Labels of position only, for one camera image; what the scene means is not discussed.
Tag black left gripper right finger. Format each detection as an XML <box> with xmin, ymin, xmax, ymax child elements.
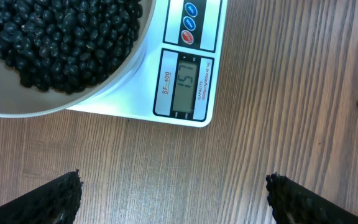
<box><xmin>265</xmin><ymin>173</ymin><xmax>358</xmax><ymax>224</ymax></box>

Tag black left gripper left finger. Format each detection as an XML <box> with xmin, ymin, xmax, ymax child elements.
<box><xmin>0</xmin><ymin>170</ymin><xmax>83</xmax><ymax>224</ymax></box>

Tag white bowl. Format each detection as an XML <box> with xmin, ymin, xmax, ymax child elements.
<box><xmin>0</xmin><ymin>0</ymin><xmax>157</xmax><ymax>118</ymax></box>

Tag black beans in bowl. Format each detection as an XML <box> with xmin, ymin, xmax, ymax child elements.
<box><xmin>0</xmin><ymin>0</ymin><xmax>143</xmax><ymax>94</ymax></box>

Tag white digital kitchen scale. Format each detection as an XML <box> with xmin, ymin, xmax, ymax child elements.
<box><xmin>71</xmin><ymin>0</ymin><xmax>227</xmax><ymax>127</ymax></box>

